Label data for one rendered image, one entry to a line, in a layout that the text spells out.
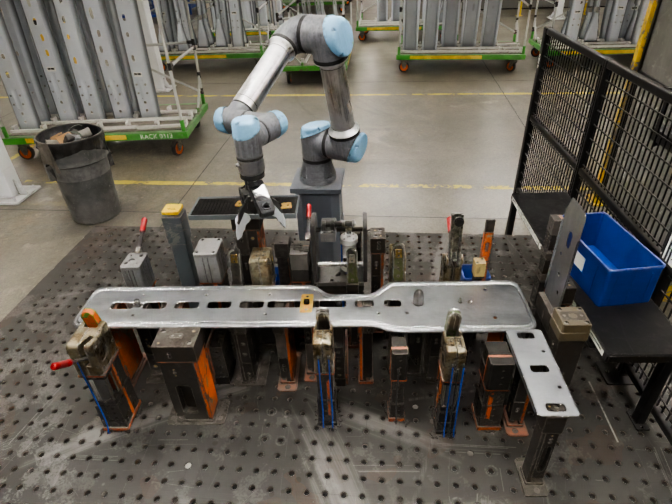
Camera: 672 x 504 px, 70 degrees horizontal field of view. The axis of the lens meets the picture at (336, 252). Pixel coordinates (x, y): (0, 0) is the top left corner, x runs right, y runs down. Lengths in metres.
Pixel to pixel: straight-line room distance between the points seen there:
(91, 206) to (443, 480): 3.53
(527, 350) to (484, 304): 0.20
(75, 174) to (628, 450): 3.82
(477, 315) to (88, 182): 3.38
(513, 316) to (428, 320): 0.25
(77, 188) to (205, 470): 3.09
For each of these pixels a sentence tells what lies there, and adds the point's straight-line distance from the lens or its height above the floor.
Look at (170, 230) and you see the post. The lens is 1.80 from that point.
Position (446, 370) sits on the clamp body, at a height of 0.97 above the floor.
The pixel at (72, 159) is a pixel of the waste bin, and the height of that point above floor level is 0.59.
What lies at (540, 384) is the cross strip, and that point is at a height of 1.00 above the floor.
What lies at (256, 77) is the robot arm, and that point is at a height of 1.59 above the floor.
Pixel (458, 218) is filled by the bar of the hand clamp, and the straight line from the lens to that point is 1.49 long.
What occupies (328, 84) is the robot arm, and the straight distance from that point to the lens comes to 1.70.
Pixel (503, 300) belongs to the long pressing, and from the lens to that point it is 1.55.
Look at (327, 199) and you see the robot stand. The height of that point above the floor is 1.05.
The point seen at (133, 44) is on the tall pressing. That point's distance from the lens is 5.63.
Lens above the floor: 1.96
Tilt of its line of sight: 34 degrees down
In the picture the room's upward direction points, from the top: 3 degrees counter-clockwise
